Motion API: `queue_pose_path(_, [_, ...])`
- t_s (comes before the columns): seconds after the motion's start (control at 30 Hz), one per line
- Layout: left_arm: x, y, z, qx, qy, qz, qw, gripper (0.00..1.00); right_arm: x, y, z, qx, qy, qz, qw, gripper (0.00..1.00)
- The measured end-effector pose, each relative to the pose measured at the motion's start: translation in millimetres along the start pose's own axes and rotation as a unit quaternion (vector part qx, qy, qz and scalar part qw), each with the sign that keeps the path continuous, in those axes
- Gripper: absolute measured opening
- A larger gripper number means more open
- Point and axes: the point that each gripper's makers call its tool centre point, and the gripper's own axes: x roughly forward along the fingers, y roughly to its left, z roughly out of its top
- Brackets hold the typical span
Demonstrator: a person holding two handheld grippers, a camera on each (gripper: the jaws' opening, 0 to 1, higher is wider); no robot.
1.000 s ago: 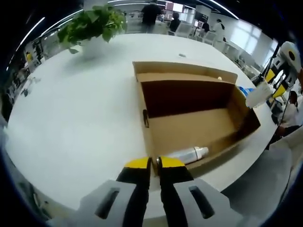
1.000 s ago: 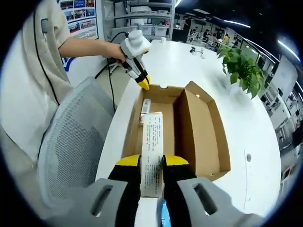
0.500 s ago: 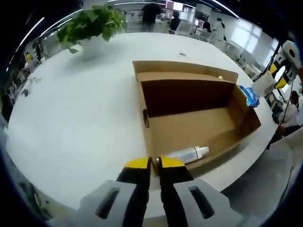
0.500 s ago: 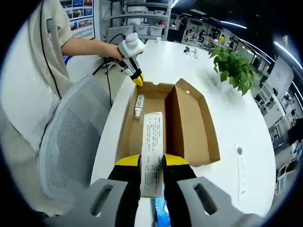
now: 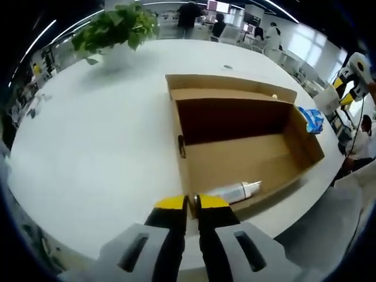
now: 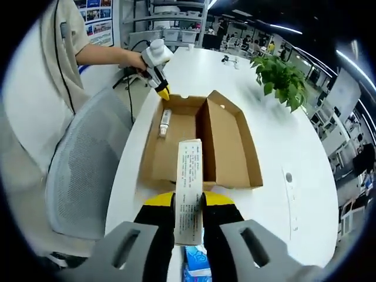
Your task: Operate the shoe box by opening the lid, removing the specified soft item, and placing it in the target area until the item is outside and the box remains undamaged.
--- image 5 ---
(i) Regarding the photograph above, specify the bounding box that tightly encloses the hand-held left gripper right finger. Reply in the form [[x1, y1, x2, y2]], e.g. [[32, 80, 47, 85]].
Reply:
[[195, 193, 288, 282]]

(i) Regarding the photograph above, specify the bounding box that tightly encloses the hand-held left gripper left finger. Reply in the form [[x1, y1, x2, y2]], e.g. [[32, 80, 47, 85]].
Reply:
[[98, 194, 189, 282]]

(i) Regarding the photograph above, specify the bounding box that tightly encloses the brown cardboard shoe box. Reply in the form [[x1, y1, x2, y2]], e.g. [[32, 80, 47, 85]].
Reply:
[[164, 73, 325, 220]]

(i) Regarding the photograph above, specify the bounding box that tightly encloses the white spray bottle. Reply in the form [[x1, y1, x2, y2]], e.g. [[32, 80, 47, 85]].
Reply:
[[202, 180, 263, 204]]

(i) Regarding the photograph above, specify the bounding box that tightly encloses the blue plastic tissue packet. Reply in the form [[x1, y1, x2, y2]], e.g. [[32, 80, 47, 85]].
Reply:
[[298, 106, 325, 135]]

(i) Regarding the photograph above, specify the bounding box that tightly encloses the black monitor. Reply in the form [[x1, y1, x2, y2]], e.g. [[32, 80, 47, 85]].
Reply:
[[243, 13, 261, 26]]

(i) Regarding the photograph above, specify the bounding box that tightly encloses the pink lit screen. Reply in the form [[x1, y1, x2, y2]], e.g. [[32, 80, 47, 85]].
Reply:
[[207, 0, 230, 14]]

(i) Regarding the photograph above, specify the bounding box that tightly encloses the small white black gadget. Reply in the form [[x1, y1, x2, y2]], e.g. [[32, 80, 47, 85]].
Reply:
[[28, 93, 53, 118]]

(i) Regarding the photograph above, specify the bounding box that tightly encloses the potted green plant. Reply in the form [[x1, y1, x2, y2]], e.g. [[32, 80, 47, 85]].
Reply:
[[72, 2, 161, 65]]

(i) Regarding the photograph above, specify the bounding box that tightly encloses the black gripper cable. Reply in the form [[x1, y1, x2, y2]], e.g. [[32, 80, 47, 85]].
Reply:
[[345, 96, 367, 156]]

